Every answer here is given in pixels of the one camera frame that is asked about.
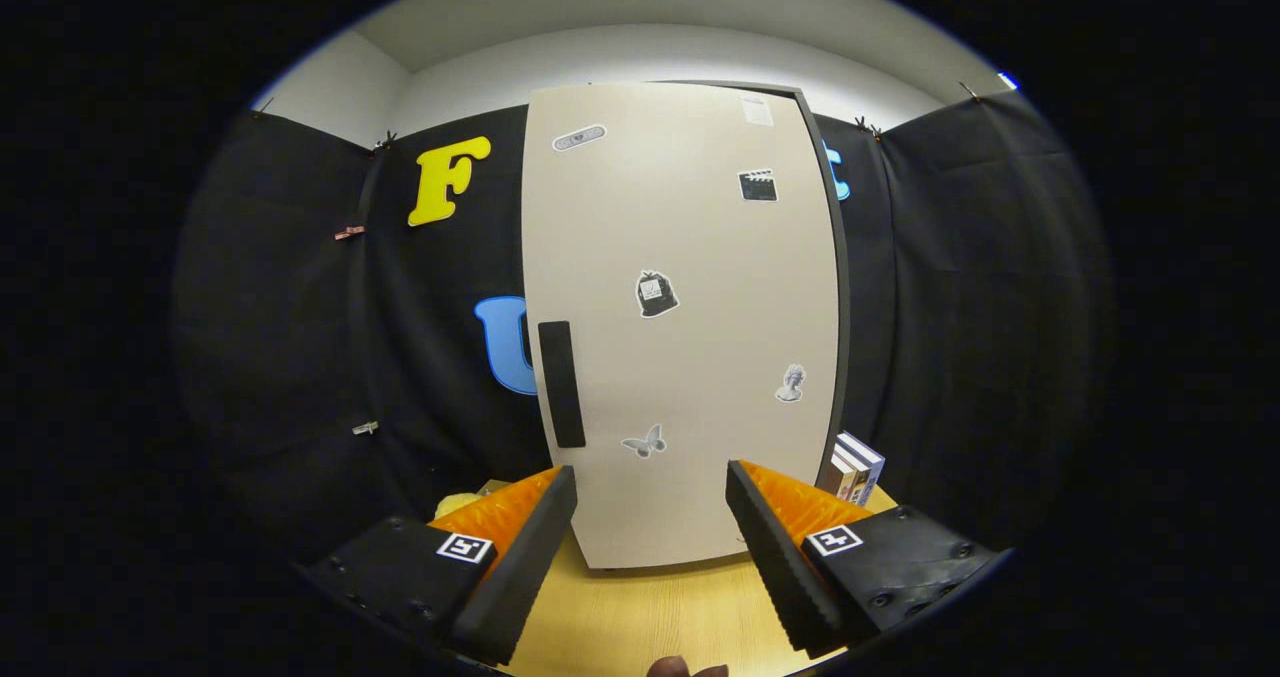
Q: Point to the blue spine book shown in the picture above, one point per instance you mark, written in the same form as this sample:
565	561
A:
862	449

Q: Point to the grey shoe cabinet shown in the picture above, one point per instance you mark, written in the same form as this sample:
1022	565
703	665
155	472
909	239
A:
844	287

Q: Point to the small ceiling light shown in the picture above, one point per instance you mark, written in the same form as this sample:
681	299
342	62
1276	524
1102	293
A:
1007	80

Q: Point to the pink clip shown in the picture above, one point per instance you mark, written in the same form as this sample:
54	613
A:
349	232

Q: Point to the white spine book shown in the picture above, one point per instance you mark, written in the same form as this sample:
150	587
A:
850	462

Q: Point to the black backdrop cloth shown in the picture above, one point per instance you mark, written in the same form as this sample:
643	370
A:
980	307

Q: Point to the yellow plush toy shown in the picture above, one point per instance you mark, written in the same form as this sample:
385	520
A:
455	504

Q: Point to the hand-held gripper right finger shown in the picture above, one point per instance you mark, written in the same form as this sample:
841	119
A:
780	577

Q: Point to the brown cover book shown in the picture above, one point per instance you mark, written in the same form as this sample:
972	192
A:
832	475

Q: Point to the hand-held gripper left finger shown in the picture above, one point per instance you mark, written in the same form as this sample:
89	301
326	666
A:
520	567

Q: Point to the beige shoe cabinet door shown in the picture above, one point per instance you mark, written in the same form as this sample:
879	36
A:
690	357

